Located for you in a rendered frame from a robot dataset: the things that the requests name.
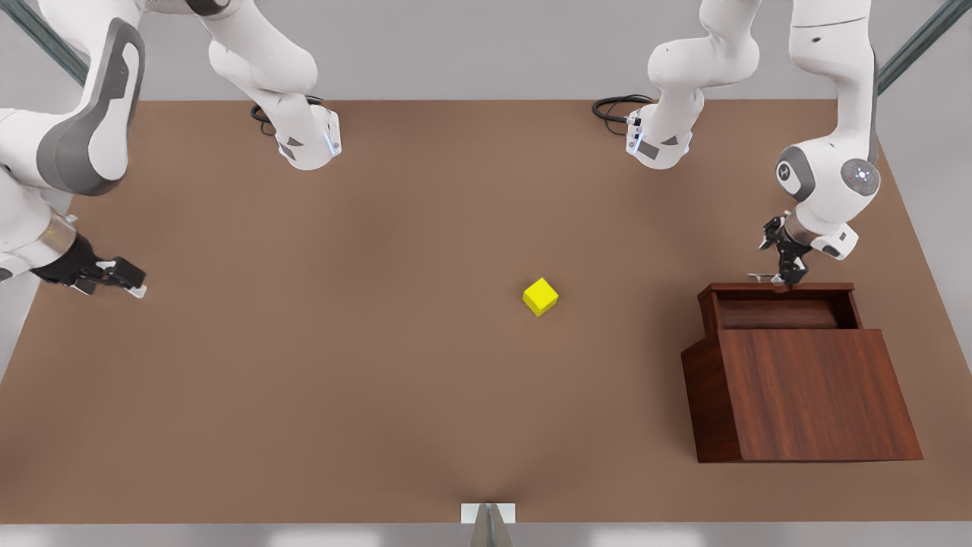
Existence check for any dark wooden drawer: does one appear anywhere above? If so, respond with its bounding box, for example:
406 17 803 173
699 272 863 340

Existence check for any yellow cube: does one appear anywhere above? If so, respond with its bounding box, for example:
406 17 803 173
522 277 560 318

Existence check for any dark wooden cabinet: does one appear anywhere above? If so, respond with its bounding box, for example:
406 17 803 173
681 328 925 464

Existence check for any black cable loop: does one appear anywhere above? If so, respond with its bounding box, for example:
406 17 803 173
251 96 326 138
592 94 655 137

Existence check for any silver frame post with foot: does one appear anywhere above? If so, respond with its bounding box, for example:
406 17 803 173
460 502 516 547

